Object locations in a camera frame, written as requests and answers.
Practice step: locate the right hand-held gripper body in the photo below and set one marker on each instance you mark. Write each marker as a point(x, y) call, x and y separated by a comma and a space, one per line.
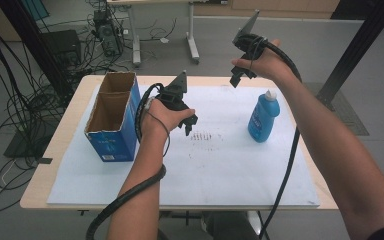
point(248, 41)

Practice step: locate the black computer tower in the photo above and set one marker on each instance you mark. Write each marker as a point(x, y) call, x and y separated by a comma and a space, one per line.
point(108, 36)

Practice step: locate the person's right hand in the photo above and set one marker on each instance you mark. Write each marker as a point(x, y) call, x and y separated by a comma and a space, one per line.
point(273, 65)

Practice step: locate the black tape strip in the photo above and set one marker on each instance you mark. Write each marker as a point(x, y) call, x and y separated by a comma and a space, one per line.
point(45, 160)

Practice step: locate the white desk frame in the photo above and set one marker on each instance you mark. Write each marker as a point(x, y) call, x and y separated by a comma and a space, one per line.
point(192, 33)

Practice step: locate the blue bottle with white cap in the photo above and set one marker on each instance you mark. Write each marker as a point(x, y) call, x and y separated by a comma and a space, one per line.
point(263, 116)

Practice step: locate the person's left hand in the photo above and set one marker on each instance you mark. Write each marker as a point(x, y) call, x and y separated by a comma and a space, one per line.
point(160, 121)

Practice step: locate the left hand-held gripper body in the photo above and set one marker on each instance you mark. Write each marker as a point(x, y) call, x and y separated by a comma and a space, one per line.
point(176, 96)

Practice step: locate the black box on floor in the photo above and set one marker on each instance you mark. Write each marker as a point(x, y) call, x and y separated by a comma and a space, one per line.
point(63, 46)

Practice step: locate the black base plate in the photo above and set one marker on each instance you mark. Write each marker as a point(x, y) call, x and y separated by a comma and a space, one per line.
point(23, 143)

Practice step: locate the black metal post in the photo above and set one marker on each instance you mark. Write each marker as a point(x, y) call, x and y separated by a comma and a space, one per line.
point(356, 50)
point(30, 33)

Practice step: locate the blue cardboard box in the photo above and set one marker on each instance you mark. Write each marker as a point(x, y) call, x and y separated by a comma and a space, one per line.
point(113, 146)

